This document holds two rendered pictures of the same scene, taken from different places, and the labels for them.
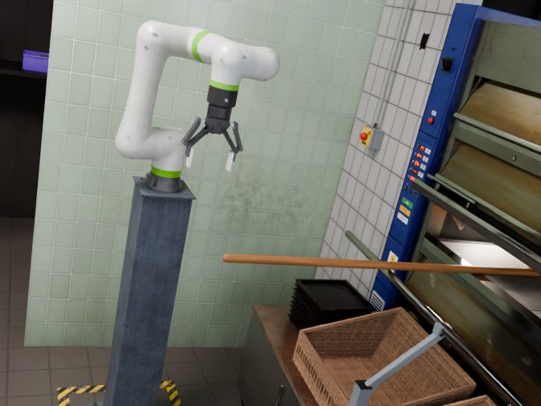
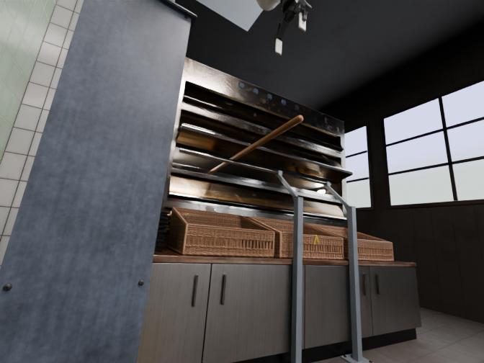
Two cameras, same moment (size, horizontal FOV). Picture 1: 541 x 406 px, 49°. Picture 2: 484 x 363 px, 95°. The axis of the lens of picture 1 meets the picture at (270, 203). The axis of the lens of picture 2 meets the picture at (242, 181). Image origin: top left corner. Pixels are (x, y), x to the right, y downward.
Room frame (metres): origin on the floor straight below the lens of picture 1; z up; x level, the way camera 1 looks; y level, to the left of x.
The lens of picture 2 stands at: (2.05, 0.93, 0.69)
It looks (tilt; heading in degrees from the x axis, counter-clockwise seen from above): 14 degrees up; 266
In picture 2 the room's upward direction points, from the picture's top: 4 degrees clockwise
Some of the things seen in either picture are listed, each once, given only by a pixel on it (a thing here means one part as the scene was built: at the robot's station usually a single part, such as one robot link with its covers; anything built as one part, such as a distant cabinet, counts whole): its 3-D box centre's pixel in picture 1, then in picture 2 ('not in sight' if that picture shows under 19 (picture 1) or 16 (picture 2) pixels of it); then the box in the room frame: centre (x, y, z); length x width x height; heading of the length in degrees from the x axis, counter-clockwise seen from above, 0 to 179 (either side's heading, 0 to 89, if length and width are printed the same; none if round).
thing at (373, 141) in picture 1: (371, 137); not in sight; (3.00, -0.43, 1.46); 0.10 x 0.07 x 0.10; 21
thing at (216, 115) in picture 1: (217, 119); (290, 9); (1.85, 0.22, 1.61); 0.08 x 0.07 x 0.09; 115
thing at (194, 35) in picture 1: (198, 44); not in sight; (2.23, 0.38, 1.79); 0.18 x 0.13 x 0.12; 41
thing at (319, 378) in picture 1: (377, 370); (218, 230); (2.06, -0.56, 0.72); 0.56 x 0.49 x 0.28; 22
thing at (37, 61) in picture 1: (47, 63); not in sight; (4.08, 1.71, 1.29); 0.32 x 0.22 x 0.11; 116
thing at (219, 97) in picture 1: (221, 96); not in sight; (1.85, 0.22, 1.69); 0.12 x 0.09 x 0.06; 25
